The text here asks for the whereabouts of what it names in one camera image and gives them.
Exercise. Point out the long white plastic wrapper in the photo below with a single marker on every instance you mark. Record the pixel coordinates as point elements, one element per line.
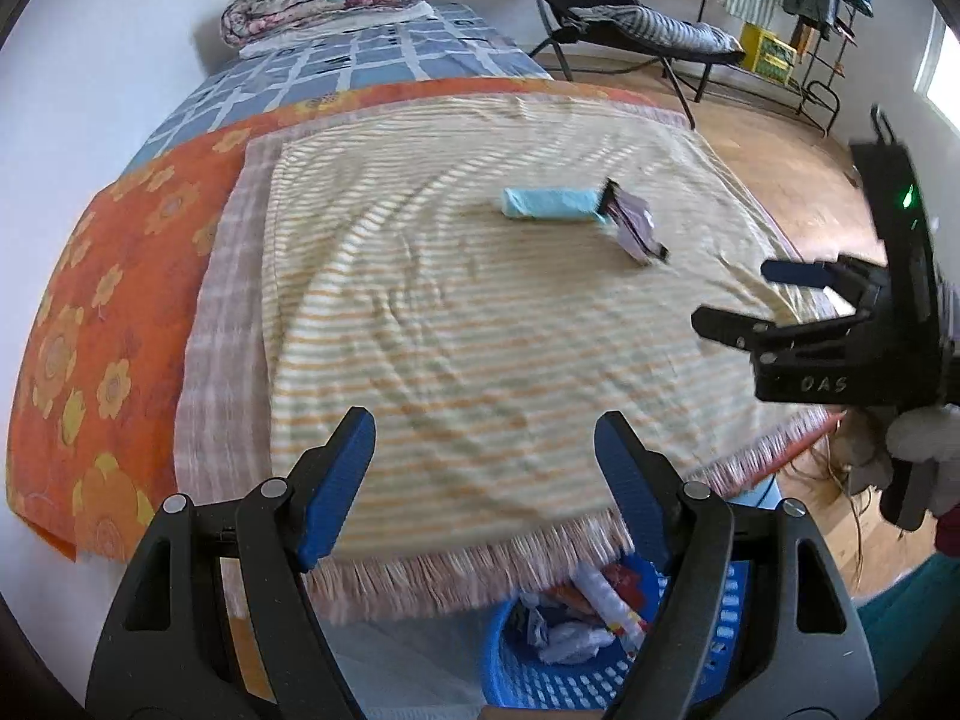
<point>607,600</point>

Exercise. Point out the light blue packet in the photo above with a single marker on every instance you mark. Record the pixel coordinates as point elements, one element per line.
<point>551,204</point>

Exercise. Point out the brown candy wrapper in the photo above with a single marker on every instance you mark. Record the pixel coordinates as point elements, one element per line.
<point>636,229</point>

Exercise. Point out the teal cloth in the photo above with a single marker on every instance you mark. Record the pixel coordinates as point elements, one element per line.
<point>915,630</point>

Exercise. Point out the orange floral bed sheet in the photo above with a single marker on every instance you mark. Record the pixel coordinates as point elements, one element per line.
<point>112,300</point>

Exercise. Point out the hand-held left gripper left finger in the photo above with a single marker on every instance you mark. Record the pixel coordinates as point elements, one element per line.
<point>341,480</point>

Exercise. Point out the black drying rack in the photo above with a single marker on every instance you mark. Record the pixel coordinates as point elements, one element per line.
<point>821,90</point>

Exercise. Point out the striped blanket with plaid border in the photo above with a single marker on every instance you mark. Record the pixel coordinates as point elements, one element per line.
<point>465,330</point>

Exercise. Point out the blue plastic basket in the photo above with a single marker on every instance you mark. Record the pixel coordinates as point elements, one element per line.
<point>525,679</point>

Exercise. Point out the silver foil wrapper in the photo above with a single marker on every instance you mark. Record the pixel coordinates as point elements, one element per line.
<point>534,619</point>

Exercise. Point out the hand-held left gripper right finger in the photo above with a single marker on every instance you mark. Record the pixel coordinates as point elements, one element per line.
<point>626,480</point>

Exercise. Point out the yellow crate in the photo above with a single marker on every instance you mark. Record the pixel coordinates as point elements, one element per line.
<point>769,52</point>

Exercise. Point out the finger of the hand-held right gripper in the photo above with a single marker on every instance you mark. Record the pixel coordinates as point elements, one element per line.
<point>795,272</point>
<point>750,334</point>

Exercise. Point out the window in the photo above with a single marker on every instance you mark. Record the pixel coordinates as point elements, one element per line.
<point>941,67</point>

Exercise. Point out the striped chair cushion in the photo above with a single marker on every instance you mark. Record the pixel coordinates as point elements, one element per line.
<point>660,26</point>

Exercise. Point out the blue checked bed sheet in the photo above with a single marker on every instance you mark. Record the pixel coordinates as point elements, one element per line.
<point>360,52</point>

